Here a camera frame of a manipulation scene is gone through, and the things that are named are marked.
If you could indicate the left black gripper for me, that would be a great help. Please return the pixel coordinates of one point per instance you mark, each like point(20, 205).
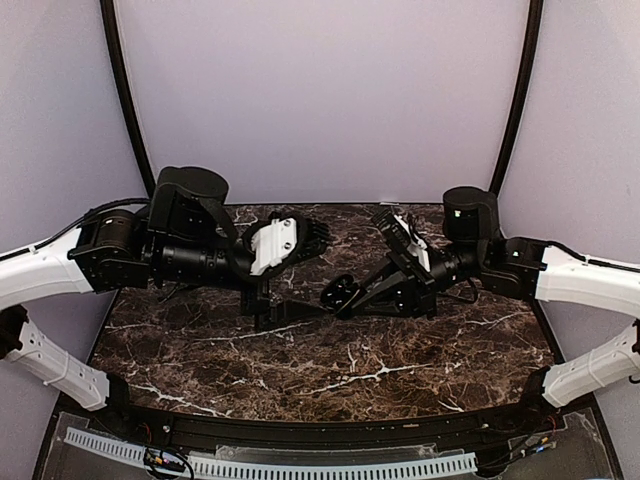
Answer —
point(282, 314)

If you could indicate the left black frame post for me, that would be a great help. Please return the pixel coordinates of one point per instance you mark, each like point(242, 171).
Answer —
point(125, 96)

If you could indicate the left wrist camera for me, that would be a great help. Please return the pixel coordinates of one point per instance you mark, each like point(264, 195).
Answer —
point(283, 241)

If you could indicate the white slotted cable duct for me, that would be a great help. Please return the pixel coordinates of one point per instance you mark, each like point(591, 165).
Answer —
point(253, 463)

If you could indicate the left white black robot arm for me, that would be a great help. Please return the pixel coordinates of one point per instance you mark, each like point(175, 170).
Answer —
point(182, 234)

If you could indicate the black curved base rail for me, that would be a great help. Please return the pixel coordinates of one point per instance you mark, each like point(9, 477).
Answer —
point(484, 428)

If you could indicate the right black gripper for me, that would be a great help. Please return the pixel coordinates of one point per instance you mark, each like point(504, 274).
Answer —
point(413, 297)

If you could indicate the black earbud charging case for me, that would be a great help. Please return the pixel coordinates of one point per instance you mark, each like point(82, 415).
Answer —
point(339, 294)

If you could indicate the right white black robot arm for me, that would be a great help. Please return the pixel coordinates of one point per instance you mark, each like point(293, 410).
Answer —
point(523, 268)

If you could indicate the right black frame post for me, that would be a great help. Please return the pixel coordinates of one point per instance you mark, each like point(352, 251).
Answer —
point(520, 94)

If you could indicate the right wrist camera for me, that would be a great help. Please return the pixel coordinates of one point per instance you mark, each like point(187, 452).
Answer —
point(401, 235)

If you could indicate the black frame post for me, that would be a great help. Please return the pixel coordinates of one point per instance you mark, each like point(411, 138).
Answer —
point(125, 96)
point(520, 94)

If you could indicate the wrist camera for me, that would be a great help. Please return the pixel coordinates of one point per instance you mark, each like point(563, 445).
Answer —
point(401, 235)
point(283, 241)

